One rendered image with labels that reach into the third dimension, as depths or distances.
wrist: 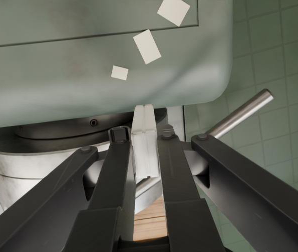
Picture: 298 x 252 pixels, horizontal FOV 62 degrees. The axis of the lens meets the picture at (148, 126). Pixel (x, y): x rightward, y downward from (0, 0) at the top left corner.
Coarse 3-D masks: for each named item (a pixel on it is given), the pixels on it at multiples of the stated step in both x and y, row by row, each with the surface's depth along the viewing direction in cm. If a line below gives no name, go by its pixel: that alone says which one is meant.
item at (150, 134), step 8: (144, 112) 19; (152, 112) 18; (144, 120) 17; (152, 120) 16; (144, 128) 15; (152, 128) 14; (144, 136) 14; (152, 136) 14; (152, 144) 14; (152, 152) 14; (152, 160) 15; (152, 168) 15; (152, 176) 15
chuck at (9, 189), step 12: (0, 180) 35; (12, 180) 33; (24, 180) 32; (36, 180) 32; (0, 192) 36; (12, 192) 34; (24, 192) 33; (144, 192) 37; (156, 192) 39; (144, 204) 37
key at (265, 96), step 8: (264, 88) 21; (256, 96) 21; (264, 96) 20; (272, 96) 20; (248, 104) 21; (256, 104) 21; (264, 104) 21; (232, 112) 22; (240, 112) 21; (248, 112) 21; (224, 120) 22; (232, 120) 21; (240, 120) 21; (216, 128) 22; (224, 128) 22; (232, 128) 22; (216, 136) 22; (160, 176) 24; (136, 184) 25; (144, 184) 24; (152, 184) 24; (136, 192) 25
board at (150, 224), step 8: (160, 200) 75; (152, 208) 76; (160, 208) 76; (136, 216) 76; (144, 216) 76; (152, 216) 76; (160, 216) 77; (136, 224) 77; (144, 224) 77; (152, 224) 77; (160, 224) 78; (136, 232) 78; (144, 232) 78; (152, 232) 78; (160, 232) 78; (136, 240) 79; (144, 240) 79
